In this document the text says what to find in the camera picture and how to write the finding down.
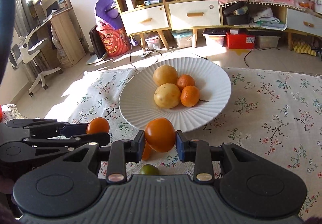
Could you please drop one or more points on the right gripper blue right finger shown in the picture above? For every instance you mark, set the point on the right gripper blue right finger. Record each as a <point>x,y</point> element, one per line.
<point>198,152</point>

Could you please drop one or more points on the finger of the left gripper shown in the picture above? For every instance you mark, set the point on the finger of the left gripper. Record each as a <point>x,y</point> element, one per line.
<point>102,139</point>
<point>70,130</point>

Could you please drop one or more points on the yellow egg tray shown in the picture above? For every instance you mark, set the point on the yellow egg tray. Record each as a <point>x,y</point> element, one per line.
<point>300,46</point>

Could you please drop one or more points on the black flat heater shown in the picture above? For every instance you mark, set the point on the black flat heater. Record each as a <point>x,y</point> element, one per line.
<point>99,52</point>

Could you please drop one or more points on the floral white tablecloth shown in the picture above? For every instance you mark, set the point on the floral white tablecloth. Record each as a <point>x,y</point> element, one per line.
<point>276,115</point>

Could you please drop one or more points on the white office chair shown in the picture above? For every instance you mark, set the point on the white office chair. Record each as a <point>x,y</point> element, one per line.
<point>21,53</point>

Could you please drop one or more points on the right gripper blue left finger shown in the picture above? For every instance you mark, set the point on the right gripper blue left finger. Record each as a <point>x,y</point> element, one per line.
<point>119,154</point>

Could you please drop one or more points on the clear storage bin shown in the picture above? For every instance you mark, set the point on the clear storage bin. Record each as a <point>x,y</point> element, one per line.
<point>183,38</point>

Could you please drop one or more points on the red snack bucket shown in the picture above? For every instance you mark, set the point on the red snack bucket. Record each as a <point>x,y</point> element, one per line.
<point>116,41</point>

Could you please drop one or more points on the purple plush toy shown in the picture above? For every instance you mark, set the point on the purple plush toy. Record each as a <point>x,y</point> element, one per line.
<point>106,12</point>

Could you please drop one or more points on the orange tangerine with stem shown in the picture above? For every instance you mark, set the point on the orange tangerine with stem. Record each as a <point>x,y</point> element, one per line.
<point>190,96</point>

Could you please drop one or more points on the orange tomato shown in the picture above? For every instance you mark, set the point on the orange tomato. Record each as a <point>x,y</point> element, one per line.
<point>160,135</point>
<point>98,125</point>

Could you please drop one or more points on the orange fruit near kiwis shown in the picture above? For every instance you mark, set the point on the orange fruit near kiwis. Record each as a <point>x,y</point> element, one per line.
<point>146,152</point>

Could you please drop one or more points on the wooden shelf cabinet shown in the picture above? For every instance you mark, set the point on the wooden shelf cabinet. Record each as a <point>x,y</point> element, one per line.
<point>141,0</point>

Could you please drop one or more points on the small orange tangerine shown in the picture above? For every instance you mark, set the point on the small orange tangerine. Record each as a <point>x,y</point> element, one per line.
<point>185,80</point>

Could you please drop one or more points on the red box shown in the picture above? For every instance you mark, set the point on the red box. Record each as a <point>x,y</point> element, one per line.
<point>240,41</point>

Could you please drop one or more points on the low wooden tv cabinet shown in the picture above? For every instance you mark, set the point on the low wooden tv cabinet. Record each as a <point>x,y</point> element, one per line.
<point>198,14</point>

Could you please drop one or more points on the green lime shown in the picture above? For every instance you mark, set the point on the green lime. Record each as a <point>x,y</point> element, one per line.
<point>149,169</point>

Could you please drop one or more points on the wooden desk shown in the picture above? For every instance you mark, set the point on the wooden desk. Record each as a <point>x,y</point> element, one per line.
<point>61,30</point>

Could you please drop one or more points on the yellow round fruit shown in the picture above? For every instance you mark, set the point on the yellow round fruit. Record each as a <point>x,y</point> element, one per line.
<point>165,74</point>
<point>167,96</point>

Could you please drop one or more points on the white ribbed plate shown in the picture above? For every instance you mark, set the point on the white ribbed plate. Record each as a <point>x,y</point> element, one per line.
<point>153,93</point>

